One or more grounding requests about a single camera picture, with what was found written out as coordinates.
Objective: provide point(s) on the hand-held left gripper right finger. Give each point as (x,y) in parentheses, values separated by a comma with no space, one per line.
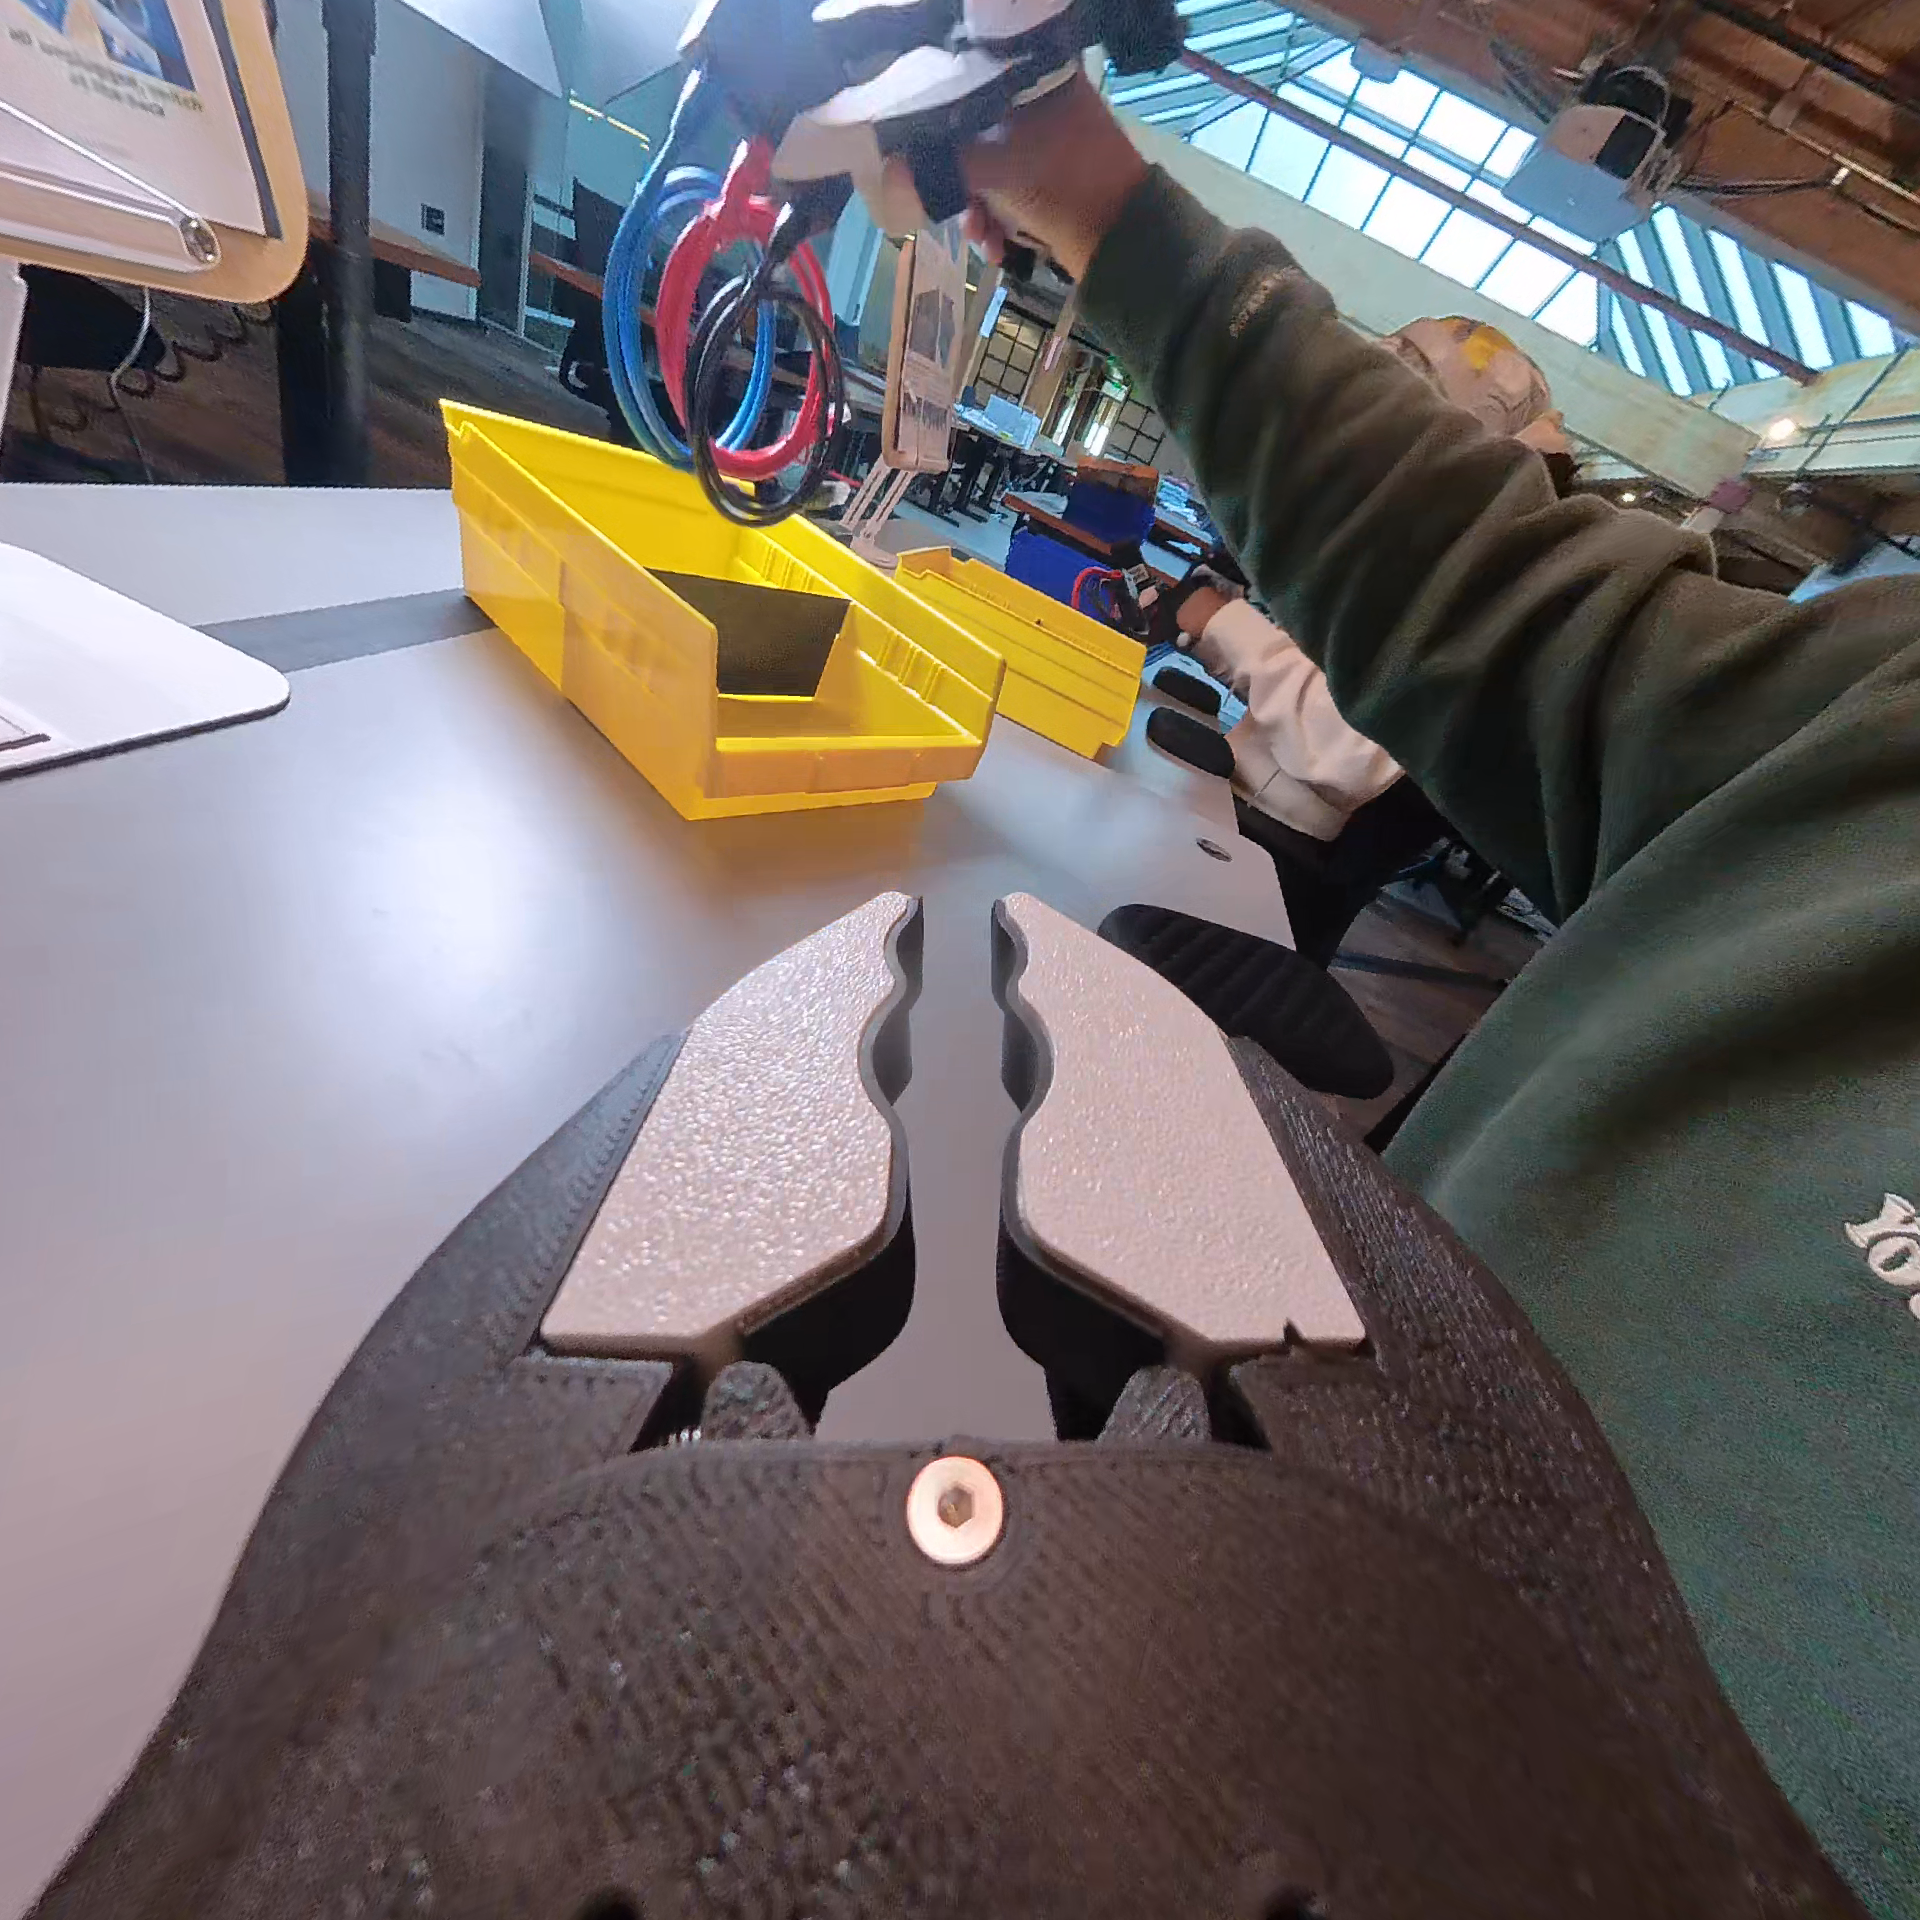
(1171,1171)

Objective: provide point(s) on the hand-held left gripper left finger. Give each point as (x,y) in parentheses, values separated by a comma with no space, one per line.
(734,1156)

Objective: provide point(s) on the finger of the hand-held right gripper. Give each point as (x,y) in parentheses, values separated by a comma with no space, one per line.
(870,15)
(862,114)

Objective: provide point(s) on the large yellow plastic bin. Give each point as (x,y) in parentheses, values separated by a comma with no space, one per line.
(599,599)

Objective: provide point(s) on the person's right forearm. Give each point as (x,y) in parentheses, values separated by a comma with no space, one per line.
(1320,435)

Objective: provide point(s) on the person's right hand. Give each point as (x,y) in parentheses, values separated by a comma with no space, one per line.
(1050,181)

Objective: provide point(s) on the black chair armrest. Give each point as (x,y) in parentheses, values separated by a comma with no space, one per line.
(1193,739)
(1185,687)
(1261,990)

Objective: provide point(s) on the paper sign on stand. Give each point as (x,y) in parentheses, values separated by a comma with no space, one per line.
(922,361)

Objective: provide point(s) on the blue box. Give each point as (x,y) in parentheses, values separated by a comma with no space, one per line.
(1065,557)

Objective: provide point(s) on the black pillar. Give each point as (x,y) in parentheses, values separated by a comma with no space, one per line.
(349,225)

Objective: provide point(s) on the small yellow plastic bin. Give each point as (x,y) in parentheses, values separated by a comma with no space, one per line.
(1037,661)

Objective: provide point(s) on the person's green sweatshirt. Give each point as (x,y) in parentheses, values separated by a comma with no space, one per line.
(1723,1202)

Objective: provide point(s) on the wooden sign board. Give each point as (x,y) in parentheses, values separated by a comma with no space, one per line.
(150,119)

